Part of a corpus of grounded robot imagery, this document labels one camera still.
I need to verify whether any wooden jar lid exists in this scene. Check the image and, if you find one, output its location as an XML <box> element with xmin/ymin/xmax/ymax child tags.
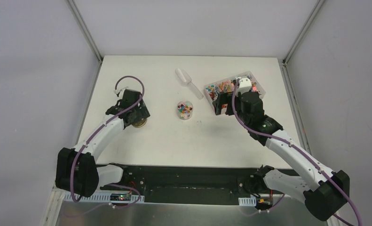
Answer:
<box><xmin>132</xmin><ymin>118</ymin><xmax>147</xmax><ymax>128</ymax></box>

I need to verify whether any clear plastic jar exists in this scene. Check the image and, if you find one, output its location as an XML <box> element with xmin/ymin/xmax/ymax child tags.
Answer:
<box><xmin>177</xmin><ymin>100</ymin><xmax>194</xmax><ymax>120</ymax></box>

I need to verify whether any clear plastic scoop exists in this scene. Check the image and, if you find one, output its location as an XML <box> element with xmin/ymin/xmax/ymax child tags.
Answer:
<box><xmin>175</xmin><ymin>68</ymin><xmax>204</xmax><ymax>100</ymax></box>

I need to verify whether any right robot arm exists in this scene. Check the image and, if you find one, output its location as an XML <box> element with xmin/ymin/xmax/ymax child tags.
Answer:
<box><xmin>213</xmin><ymin>92</ymin><xmax>351</xmax><ymax>221</ymax></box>

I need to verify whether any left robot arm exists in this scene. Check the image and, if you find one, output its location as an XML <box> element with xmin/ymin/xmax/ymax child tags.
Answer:
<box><xmin>55</xmin><ymin>89</ymin><xmax>150</xmax><ymax>197</ymax></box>

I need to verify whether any compartmented candy tray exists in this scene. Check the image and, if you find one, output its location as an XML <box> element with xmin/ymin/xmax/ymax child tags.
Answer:
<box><xmin>203</xmin><ymin>71</ymin><xmax>266</xmax><ymax>114</ymax></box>

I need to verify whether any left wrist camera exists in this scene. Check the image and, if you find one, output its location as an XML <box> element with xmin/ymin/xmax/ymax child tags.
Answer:
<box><xmin>114</xmin><ymin>87</ymin><xmax>128</xmax><ymax>97</ymax></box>

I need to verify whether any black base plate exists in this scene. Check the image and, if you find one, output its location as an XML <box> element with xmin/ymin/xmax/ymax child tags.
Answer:
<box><xmin>70</xmin><ymin>163</ymin><xmax>295</xmax><ymax>206</ymax></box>

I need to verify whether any left slotted cable duct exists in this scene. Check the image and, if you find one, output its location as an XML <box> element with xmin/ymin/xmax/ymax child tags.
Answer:
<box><xmin>79</xmin><ymin>193</ymin><xmax>145</xmax><ymax>204</ymax></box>

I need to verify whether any slotted cable duct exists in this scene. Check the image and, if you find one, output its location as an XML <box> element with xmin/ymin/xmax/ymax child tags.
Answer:
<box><xmin>238</xmin><ymin>196</ymin><xmax>256</xmax><ymax>207</ymax></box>
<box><xmin>79</xmin><ymin>193</ymin><xmax>145</xmax><ymax>204</ymax></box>

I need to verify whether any right slotted cable duct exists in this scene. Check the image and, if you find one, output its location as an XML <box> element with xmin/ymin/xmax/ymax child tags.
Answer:
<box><xmin>238</xmin><ymin>196</ymin><xmax>256</xmax><ymax>207</ymax></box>

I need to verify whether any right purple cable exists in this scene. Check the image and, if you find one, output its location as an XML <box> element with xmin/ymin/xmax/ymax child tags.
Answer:
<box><xmin>230</xmin><ymin>78</ymin><xmax>364</xmax><ymax>226</ymax></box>

